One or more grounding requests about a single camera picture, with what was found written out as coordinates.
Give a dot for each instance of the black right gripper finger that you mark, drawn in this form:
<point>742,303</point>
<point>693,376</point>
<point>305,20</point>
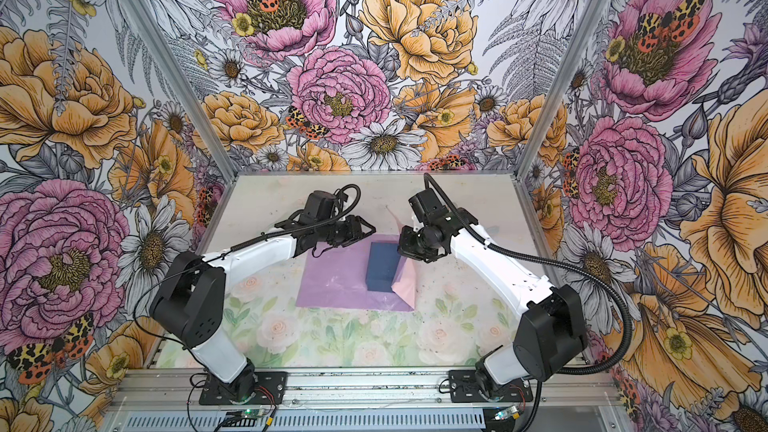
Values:
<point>407,239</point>
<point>410,255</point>

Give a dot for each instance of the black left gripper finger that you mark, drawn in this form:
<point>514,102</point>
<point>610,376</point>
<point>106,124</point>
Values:
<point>357,238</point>
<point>358,224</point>

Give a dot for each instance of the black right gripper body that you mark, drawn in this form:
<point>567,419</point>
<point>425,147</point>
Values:
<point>426,239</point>

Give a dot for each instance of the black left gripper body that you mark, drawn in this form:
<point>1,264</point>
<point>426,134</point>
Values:
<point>333,230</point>

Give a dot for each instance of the blue gift box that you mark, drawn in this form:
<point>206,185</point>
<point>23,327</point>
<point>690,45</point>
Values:
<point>382,266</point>

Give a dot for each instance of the purple wrapping paper sheet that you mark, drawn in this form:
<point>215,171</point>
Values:
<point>336,279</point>

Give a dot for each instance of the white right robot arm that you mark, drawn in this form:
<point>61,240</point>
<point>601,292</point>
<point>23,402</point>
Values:
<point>551,328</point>

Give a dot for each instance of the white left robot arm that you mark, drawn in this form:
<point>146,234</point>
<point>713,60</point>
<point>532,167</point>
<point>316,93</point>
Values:
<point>190,300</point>

